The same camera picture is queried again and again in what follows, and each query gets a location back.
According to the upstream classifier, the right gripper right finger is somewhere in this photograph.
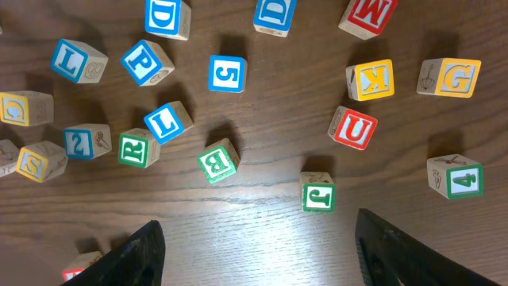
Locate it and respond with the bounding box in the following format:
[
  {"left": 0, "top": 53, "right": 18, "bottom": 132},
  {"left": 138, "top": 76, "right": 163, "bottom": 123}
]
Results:
[{"left": 355, "top": 208, "right": 498, "bottom": 286}]

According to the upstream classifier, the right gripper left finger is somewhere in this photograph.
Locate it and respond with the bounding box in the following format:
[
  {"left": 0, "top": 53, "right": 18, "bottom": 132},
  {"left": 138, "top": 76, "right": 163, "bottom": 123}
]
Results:
[{"left": 62, "top": 220, "right": 166, "bottom": 286}]

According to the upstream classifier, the red A block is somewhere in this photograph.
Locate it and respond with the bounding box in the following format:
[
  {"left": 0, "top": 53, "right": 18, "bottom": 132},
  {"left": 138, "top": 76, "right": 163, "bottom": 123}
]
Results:
[{"left": 62, "top": 251, "right": 102, "bottom": 282}]

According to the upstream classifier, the blue 2 block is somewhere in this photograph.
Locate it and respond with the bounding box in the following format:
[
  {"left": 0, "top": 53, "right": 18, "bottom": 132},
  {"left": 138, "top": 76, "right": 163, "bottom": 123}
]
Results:
[{"left": 63, "top": 123, "right": 112, "bottom": 160}]

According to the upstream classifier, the green J block right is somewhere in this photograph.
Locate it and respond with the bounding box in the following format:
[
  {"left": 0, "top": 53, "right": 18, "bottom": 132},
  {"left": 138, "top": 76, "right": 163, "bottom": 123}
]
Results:
[{"left": 300, "top": 172, "right": 336, "bottom": 213}]

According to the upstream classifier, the green 4 block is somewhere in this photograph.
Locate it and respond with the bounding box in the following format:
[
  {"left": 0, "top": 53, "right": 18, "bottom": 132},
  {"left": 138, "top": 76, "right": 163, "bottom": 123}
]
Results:
[{"left": 426, "top": 154, "right": 483, "bottom": 199}]

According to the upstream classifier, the green R block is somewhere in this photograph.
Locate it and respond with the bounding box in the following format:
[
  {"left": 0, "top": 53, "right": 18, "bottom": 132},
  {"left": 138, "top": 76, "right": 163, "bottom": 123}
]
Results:
[{"left": 118, "top": 128, "right": 161, "bottom": 168}]

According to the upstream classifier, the green B block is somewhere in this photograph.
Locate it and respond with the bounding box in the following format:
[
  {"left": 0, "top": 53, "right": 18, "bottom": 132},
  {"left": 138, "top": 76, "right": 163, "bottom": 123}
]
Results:
[{"left": 197, "top": 138, "right": 240, "bottom": 184}]

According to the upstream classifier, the red U block right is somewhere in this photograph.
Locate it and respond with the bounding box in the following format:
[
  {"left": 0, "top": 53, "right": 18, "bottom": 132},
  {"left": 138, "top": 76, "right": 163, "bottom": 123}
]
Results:
[{"left": 327, "top": 106, "right": 378, "bottom": 150}]

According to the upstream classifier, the yellow S block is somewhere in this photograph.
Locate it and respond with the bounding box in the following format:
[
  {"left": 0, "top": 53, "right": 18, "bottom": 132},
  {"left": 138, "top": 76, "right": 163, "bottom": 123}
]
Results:
[{"left": 16, "top": 141, "right": 68, "bottom": 183}]

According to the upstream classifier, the blue L block lower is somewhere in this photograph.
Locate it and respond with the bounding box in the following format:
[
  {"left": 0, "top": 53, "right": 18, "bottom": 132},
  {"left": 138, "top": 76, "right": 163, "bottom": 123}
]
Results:
[{"left": 144, "top": 101, "right": 194, "bottom": 145}]

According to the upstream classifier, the blue l block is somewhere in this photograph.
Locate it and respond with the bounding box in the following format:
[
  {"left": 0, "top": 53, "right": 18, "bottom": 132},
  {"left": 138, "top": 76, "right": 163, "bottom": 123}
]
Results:
[
  {"left": 144, "top": 101, "right": 194, "bottom": 145},
  {"left": 50, "top": 39, "right": 109, "bottom": 83}
]

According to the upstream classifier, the blue T block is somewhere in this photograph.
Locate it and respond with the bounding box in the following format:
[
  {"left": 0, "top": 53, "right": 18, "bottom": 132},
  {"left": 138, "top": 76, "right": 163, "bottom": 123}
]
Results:
[{"left": 0, "top": 139, "right": 20, "bottom": 177}]

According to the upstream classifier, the yellow K block right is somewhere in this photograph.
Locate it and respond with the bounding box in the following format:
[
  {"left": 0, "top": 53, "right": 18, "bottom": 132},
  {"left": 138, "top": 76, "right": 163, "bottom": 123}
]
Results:
[{"left": 345, "top": 59, "right": 394, "bottom": 102}]

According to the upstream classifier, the yellow G block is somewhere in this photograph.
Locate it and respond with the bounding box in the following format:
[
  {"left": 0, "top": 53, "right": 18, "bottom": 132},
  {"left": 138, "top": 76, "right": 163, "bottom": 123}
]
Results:
[{"left": 416, "top": 58, "right": 482, "bottom": 99}]

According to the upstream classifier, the yellow C block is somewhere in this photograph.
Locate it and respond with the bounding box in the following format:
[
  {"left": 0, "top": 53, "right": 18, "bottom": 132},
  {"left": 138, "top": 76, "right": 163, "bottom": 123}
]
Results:
[{"left": 1, "top": 91, "right": 54, "bottom": 127}]

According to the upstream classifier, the blue P block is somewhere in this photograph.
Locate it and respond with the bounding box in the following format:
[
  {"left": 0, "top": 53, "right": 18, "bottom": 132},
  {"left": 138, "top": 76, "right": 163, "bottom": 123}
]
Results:
[{"left": 121, "top": 40, "right": 175, "bottom": 87}]

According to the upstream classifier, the blue 5 block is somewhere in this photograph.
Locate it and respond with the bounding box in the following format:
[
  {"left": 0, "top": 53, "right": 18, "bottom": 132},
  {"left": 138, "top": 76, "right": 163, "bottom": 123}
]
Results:
[{"left": 208, "top": 55, "right": 248, "bottom": 93}]

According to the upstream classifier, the blue L block upper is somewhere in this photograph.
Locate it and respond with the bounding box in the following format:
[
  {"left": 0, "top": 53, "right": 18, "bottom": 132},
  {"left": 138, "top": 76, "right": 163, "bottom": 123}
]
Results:
[{"left": 50, "top": 39, "right": 109, "bottom": 83}]

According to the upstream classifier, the red M block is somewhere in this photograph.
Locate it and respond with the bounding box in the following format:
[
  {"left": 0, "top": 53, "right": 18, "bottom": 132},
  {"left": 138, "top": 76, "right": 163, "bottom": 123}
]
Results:
[{"left": 338, "top": 0, "right": 398, "bottom": 41}]

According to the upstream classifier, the blue D block left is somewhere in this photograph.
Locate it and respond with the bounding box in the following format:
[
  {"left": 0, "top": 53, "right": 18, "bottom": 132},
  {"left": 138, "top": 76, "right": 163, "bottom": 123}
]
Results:
[{"left": 144, "top": 0, "right": 191, "bottom": 41}]

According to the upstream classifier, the blue d block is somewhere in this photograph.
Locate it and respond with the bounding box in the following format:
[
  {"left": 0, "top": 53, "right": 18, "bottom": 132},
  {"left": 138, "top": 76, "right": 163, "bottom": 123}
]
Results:
[
  {"left": 253, "top": 0, "right": 297, "bottom": 37},
  {"left": 144, "top": 0, "right": 191, "bottom": 41}
]

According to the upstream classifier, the blue D block right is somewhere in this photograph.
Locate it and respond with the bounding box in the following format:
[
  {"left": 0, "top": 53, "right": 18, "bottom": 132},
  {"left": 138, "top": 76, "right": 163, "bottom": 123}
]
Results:
[{"left": 253, "top": 0, "right": 297, "bottom": 37}]

